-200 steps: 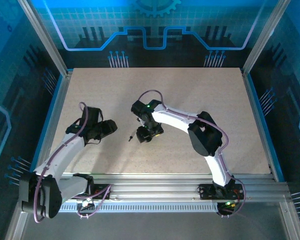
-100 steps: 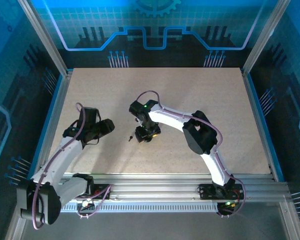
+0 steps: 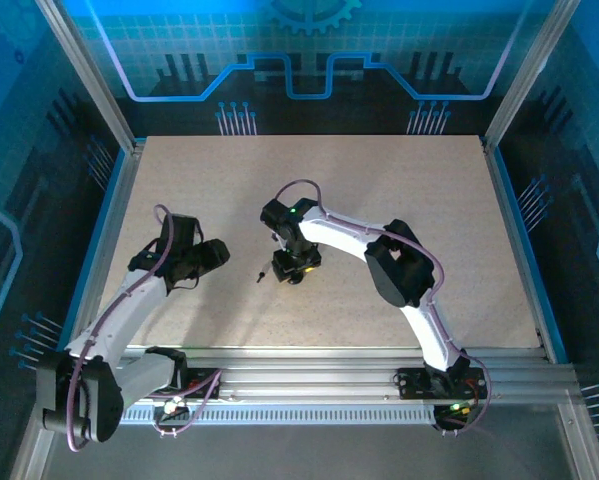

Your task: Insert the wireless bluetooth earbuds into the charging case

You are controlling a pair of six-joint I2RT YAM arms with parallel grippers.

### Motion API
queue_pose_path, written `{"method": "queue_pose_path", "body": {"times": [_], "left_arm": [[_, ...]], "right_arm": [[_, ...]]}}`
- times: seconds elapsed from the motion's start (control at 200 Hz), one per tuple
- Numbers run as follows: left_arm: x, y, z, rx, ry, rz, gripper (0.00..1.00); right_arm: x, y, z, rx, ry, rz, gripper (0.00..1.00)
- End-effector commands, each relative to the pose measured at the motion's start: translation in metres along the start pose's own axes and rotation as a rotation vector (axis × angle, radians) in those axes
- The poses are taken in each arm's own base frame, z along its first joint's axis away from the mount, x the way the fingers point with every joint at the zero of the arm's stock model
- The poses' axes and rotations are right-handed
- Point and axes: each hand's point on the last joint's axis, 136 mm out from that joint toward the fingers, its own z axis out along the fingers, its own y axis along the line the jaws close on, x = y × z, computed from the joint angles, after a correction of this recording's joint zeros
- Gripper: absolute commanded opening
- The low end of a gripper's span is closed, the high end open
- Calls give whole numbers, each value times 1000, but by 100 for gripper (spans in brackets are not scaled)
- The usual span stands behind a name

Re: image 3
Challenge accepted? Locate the white slotted cable duct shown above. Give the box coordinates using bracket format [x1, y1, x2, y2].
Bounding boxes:
[121, 403, 438, 427]

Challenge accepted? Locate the aluminium side rail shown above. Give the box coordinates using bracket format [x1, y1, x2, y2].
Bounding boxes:
[480, 139, 555, 364]
[66, 141, 148, 351]

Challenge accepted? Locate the wide aluminium mounting beam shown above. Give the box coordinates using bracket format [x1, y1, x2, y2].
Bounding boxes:
[113, 346, 580, 406]

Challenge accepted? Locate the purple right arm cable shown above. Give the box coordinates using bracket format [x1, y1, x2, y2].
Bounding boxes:
[273, 179, 493, 437]

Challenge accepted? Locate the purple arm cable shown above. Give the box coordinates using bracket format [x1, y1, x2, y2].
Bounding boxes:
[66, 203, 225, 453]
[273, 179, 493, 437]

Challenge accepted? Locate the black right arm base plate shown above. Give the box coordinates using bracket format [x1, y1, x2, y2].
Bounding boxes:
[396, 367, 490, 401]

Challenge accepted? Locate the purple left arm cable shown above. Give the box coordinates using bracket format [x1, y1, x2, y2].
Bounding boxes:
[66, 203, 225, 453]

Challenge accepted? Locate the blue table edge strip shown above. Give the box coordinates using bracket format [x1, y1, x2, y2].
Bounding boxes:
[491, 144, 570, 365]
[53, 144, 130, 356]

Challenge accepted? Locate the aluminium frame post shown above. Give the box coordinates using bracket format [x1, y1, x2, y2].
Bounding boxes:
[33, 0, 148, 154]
[480, 0, 582, 154]

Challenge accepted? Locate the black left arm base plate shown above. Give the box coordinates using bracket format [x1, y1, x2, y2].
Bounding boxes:
[176, 367, 225, 401]

